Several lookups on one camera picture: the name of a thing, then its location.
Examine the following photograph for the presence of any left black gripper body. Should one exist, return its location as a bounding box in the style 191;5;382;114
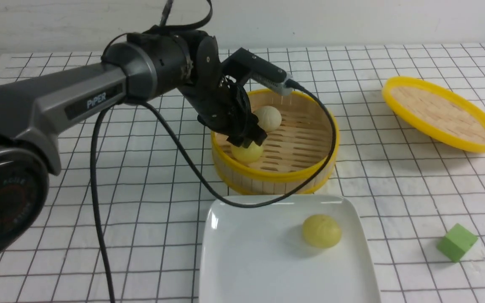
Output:
179;33;267;148

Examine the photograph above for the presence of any white steamed bun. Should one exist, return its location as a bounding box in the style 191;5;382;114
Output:
253;106;282;133

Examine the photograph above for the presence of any yellow steamed bun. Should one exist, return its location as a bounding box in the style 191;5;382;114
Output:
230;142;264;165
302;214;342;249

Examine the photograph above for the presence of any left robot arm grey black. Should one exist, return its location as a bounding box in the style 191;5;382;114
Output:
0;30;267;252

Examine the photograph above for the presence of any white square ceramic plate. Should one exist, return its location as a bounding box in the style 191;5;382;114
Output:
199;194;381;303

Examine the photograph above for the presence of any green foam cube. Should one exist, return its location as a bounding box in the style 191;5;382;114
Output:
436;223;478;263

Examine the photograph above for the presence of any bamboo steamer lid yellow rim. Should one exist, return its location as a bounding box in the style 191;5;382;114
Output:
382;77;485;154

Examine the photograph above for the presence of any bamboo steamer basket yellow rim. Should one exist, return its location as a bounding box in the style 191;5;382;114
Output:
211;89;339;194

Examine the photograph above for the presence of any white grid tablecloth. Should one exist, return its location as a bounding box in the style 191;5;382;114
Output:
0;43;485;303

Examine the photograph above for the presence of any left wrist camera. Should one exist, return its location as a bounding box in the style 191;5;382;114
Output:
222;48;293;96

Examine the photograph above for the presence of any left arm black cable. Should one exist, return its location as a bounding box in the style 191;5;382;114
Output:
90;82;338;303

